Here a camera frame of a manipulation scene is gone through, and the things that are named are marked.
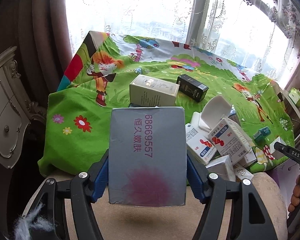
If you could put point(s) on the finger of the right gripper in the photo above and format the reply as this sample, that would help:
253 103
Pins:
290 152

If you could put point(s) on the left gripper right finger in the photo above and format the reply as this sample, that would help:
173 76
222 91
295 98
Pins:
249 218

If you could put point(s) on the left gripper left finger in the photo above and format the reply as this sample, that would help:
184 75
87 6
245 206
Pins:
83 190

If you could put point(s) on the teal small medicine box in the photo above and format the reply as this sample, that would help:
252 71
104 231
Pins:
261 134

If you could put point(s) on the grey box pink print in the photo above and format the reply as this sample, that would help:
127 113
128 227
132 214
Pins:
147 157

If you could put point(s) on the white medicine box red figure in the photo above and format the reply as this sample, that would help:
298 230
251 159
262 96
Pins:
199 145

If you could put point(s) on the white plastic device box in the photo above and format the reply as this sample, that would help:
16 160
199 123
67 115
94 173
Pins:
212 113

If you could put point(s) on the beige tall carton box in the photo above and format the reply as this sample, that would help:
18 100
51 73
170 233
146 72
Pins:
146 91

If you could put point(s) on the white long orange-print box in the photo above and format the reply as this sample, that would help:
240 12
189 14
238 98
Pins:
242 173

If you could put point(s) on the white box blue end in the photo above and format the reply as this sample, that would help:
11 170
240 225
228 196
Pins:
222 166

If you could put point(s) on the white curved shelf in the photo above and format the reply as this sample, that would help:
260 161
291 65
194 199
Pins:
295 109

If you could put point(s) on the green cartoon print cloth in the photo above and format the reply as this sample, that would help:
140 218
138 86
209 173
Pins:
97 80

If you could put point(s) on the green tissue pack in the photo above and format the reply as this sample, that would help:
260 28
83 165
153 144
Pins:
294 95

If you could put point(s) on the cream carved dresser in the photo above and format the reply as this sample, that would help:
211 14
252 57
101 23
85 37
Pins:
16 110

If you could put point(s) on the black small carton box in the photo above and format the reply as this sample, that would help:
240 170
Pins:
191 87

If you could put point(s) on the white lace sheer curtain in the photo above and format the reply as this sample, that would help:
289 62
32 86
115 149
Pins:
262 35

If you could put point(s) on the mauve left curtain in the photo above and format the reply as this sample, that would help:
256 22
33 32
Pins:
39 30

